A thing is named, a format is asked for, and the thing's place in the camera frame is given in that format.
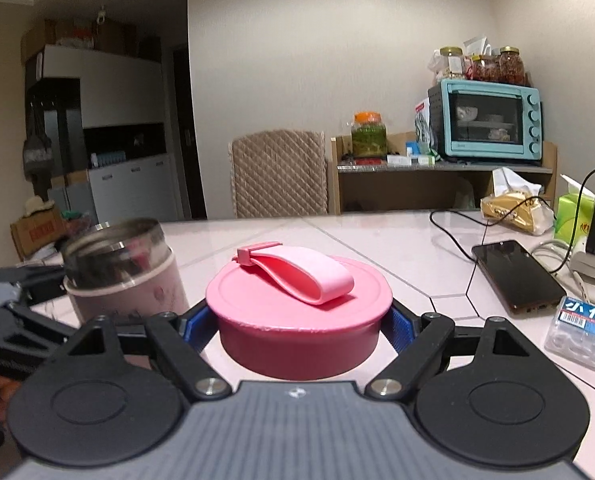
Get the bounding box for green tissue box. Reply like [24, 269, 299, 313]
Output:
[553, 174, 595, 249]

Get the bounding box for wooden shelf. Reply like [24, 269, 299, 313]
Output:
[330, 132, 559, 216]

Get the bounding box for pink steel-rimmed bottle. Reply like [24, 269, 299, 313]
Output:
[61, 217, 192, 370]

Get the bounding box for grey hanging bag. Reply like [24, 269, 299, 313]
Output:
[22, 124, 54, 182]

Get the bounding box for white power strip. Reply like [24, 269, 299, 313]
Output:
[569, 249, 595, 282]

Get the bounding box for green jar with orange lid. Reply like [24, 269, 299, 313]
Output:
[351, 111, 389, 159]

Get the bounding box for pink bottle cap with strap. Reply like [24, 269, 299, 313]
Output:
[205, 241, 395, 381]

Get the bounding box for white packaged bag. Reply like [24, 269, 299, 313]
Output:
[411, 99, 439, 157]

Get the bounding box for black smartphone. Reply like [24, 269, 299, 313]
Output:
[471, 239, 569, 316]

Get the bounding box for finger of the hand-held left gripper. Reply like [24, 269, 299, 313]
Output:
[4, 301, 87, 347]
[0, 263, 69, 303]

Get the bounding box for straw hat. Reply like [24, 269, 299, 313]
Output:
[24, 196, 57, 217]

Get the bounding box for teal toaster oven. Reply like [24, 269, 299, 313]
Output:
[427, 78, 545, 167]

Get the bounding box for brown cardboard box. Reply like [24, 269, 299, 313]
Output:
[9, 209, 69, 262]

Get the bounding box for clear plastic box blue label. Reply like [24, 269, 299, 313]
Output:
[543, 295, 595, 377]

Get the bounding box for black charging cable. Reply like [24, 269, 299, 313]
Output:
[429, 167, 595, 264]

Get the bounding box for plastic bag of bread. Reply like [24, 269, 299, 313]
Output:
[479, 167, 557, 237]

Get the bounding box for glass jar with pale contents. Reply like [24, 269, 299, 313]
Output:
[439, 46, 467, 81]

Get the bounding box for chair with quilted beige cover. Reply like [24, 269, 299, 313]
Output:
[228, 130, 329, 220]

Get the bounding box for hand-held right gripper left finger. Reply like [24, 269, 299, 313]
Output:
[70, 306, 232, 402]

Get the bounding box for cardboard boxes on cabinet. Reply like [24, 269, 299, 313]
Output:
[20, 16, 162, 63]

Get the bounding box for person's left hand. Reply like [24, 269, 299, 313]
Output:
[0, 377, 24, 422]

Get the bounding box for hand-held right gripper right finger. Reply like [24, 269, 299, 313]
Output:
[365, 306, 528, 402]

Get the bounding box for glass jar with red contents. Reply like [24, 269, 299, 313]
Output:
[469, 53, 501, 83]
[498, 46, 527, 86]

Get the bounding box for white and black cabinet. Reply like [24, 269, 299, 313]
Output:
[24, 44, 184, 222]

